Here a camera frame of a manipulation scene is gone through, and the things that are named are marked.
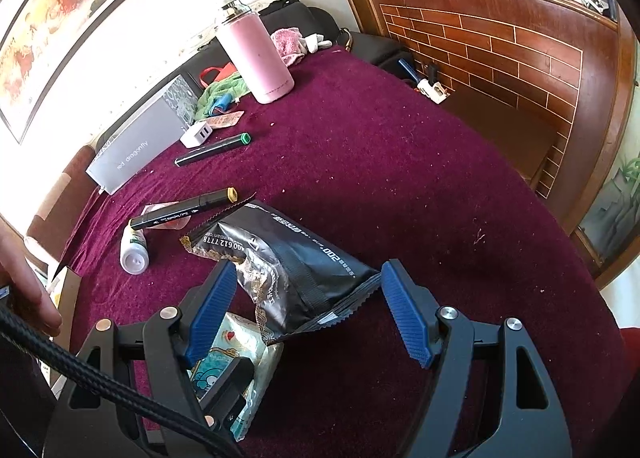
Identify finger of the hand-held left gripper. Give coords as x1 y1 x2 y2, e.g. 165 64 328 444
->
199 358 257 435

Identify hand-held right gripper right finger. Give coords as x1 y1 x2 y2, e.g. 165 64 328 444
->
381 259 572 458

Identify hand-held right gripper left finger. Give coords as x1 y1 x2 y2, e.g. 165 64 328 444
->
45 260 241 458

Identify cartoon print tissue packet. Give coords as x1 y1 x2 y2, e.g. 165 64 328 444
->
187 312 285 441

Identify black snack packet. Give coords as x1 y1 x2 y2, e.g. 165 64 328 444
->
180 199 383 346

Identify person's left hand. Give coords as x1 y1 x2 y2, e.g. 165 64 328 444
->
0 217 64 339

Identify small white bottle green label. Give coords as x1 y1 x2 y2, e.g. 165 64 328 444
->
120 228 150 274

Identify black marker yellow cap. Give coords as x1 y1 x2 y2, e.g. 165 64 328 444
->
129 187 239 232

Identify maroon velvet tablecloth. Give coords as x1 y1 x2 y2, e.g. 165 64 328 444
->
60 45 636 458

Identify black marker green cap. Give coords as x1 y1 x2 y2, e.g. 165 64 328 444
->
174 132 252 168

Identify white USB charger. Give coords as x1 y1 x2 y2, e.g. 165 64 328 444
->
180 120 213 149

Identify grey shoe box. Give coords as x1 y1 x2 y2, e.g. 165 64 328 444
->
85 75 202 195

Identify pink patterned packet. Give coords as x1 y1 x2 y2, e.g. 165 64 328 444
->
206 111 246 130

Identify dark wooden bench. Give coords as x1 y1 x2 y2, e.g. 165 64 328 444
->
437 88 562 185

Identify white power strip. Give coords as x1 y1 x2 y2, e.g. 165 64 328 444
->
417 78 452 104

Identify green cloth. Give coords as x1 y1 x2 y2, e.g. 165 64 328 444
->
194 73 249 122

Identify framed landscape picture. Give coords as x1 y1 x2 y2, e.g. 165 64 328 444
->
577 153 640 265

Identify red bag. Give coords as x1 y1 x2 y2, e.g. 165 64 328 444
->
200 65 237 87

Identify pink thermos flask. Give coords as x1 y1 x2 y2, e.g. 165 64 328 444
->
215 0 295 105

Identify pink towel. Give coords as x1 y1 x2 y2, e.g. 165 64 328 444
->
270 28 307 67

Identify white socks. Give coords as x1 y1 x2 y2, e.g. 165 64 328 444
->
300 33 334 54

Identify wooden brick pattern counter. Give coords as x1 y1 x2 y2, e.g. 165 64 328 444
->
320 0 640 290

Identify black braided cable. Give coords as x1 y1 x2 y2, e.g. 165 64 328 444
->
0 310 246 458

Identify framed wall painting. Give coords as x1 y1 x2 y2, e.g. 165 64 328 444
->
0 0 144 145

